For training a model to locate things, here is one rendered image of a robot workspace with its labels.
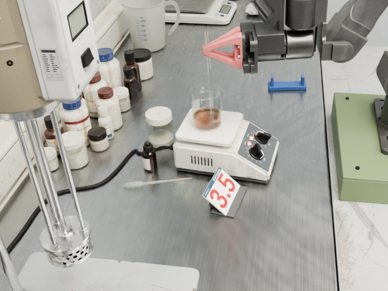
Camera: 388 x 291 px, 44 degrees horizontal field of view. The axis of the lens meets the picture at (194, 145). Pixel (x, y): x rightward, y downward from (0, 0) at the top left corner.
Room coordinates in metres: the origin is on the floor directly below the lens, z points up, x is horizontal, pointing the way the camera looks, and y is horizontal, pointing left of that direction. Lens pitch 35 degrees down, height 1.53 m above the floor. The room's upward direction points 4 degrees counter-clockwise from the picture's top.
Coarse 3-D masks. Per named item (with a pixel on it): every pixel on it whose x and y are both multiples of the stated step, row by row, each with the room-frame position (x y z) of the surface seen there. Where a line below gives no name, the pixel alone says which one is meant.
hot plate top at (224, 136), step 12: (192, 120) 0.86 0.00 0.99; (228, 120) 0.85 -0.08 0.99; (240, 120) 0.85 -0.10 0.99; (180, 132) 0.82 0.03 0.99; (192, 132) 0.82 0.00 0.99; (204, 132) 0.81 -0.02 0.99; (216, 132) 0.81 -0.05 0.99; (228, 132) 0.81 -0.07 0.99; (216, 144) 0.78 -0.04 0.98; (228, 144) 0.77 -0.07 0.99
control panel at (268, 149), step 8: (248, 128) 0.85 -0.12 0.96; (256, 128) 0.86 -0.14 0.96; (248, 136) 0.83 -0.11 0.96; (272, 136) 0.86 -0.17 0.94; (248, 144) 0.80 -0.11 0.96; (264, 144) 0.82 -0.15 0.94; (272, 144) 0.83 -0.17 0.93; (240, 152) 0.77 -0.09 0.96; (248, 152) 0.78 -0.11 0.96; (264, 152) 0.80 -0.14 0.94; (272, 152) 0.81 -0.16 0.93; (248, 160) 0.76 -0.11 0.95; (256, 160) 0.77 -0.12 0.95; (264, 160) 0.78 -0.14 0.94; (264, 168) 0.75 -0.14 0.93
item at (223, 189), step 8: (224, 176) 0.74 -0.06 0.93; (216, 184) 0.71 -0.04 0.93; (224, 184) 0.72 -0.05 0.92; (232, 184) 0.73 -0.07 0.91; (216, 192) 0.70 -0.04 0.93; (224, 192) 0.71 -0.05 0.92; (232, 192) 0.71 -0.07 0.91; (216, 200) 0.68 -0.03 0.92; (224, 200) 0.69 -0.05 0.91; (224, 208) 0.67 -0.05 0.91
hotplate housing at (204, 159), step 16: (240, 128) 0.85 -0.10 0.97; (176, 144) 0.81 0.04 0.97; (192, 144) 0.80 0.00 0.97; (208, 144) 0.80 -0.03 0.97; (240, 144) 0.79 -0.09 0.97; (176, 160) 0.80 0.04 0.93; (192, 160) 0.79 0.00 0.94; (208, 160) 0.78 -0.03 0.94; (224, 160) 0.77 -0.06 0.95; (240, 160) 0.76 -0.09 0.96; (272, 160) 0.79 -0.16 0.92; (240, 176) 0.76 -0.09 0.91; (256, 176) 0.75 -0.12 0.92
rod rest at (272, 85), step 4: (272, 76) 1.14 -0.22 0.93; (272, 80) 1.13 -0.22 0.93; (268, 84) 1.14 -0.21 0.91; (272, 84) 1.13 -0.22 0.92; (276, 84) 1.14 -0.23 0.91; (280, 84) 1.14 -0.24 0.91; (284, 84) 1.14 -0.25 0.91; (288, 84) 1.13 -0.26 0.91; (292, 84) 1.13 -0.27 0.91; (296, 84) 1.13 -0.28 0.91; (300, 84) 1.13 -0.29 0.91; (304, 84) 1.13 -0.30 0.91; (268, 88) 1.13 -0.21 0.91; (272, 88) 1.12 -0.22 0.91; (276, 88) 1.12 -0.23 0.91; (280, 88) 1.12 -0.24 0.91; (284, 88) 1.12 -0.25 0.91; (288, 88) 1.12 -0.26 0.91; (292, 88) 1.12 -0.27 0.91; (296, 88) 1.12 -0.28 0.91; (300, 88) 1.12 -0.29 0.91; (304, 88) 1.12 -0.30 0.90
